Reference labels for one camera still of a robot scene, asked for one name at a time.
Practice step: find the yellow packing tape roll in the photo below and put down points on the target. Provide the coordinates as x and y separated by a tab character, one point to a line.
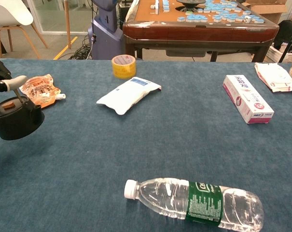
124	71

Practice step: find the black tripod stand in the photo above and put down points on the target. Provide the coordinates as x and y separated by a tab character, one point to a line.
287	47

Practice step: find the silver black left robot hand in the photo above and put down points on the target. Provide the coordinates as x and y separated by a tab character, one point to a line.
1	77

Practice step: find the clear water bottle green label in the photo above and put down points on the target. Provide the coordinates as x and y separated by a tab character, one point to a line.
203	205

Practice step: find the brown mahjong table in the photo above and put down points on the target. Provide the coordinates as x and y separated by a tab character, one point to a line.
196	32

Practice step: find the white dotted mahjong tile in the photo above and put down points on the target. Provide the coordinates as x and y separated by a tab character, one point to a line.
248	19

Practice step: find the black disc on mahjong table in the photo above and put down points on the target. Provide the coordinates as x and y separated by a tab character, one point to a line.
190	2

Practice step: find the white plastic pack blue label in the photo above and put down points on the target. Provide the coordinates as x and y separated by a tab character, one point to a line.
126	96

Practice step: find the white plastic basket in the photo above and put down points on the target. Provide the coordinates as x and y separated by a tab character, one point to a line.
273	54

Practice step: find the white chair wooden legs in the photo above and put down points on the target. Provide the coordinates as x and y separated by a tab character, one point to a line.
8	12

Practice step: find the cardboard box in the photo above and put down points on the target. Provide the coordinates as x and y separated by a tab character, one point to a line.
268	9

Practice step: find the white pink toothpaste box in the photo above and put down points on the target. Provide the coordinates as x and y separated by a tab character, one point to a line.
247	96

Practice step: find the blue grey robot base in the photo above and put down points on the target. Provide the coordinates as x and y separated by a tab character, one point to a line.
104	36

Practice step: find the wooden pole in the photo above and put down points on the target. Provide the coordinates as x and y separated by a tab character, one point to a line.
67	24

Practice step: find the black kettle with orange knob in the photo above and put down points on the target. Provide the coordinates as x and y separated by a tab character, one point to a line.
18	123

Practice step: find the white red wipes packet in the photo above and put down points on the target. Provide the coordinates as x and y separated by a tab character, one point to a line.
273	76

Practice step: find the orange spout drink pouch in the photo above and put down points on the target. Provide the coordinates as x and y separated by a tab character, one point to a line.
44	89

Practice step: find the blue felt table cloth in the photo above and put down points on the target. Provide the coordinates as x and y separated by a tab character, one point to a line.
160	145

